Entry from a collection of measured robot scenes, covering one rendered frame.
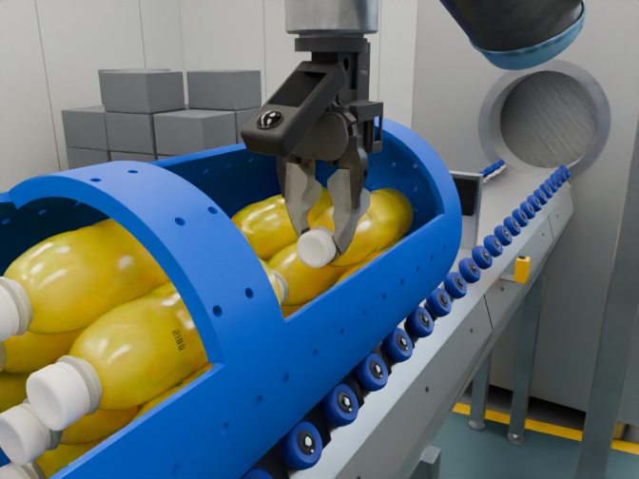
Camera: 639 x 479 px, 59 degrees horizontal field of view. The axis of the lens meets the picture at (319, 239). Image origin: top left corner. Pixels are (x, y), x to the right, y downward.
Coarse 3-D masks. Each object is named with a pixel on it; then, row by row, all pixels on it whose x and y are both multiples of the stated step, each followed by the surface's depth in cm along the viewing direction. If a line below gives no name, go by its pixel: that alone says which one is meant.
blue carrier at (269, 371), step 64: (384, 128) 70; (64, 192) 39; (128, 192) 38; (192, 192) 41; (256, 192) 79; (448, 192) 70; (0, 256) 48; (192, 256) 36; (256, 256) 40; (384, 256) 54; (448, 256) 71; (256, 320) 38; (320, 320) 44; (384, 320) 57; (192, 384) 33; (256, 384) 38; (320, 384) 47; (0, 448) 48; (128, 448) 29; (192, 448) 33; (256, 448) 40
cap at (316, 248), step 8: (312, 232) 58; (320, 232) 58; (304, 240) 58; (312, 240) 58; (320, 240) 57; (328, 240) 58; (304, 248) 59; (312, 248) 58; (320, 248) 58; (328, 248) 57; (304, 256) 59; (312, 256) 58; (320, 256) 58; (328, 256) 58; (312, 264) 59; (320, 264) 58
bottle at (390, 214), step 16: (384, 192) 71; (400, 192) 73; (384, 208) 67; (400, 208) 70; (320, 224) 61; (368, 224) 62; (384, 224) 65; (400, 224) 70; (352, 240) 60; (368, 240) 62; (384, 240) 66; (336, 256) 59; (352, 256) 61; (368, 256) 65
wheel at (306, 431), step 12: (300, 420) 54; (288, 432) 52; (300, 432) 53; (312, 432) 54; (288, 444) 52; (300, 444) 52; (312, 444) 53; (288, 456) 52; (300, 456) 52; (312, 456) 53; (300, 468) 52
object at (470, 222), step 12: (456, 180) 113; (468, 180) 111; (480, 180) 112; (468, 192) 112; (480, 192) 114; (468, 204) 113; (480, 204) 115; (468, 216) 115; (468, 228) 116; (468, 240) 116
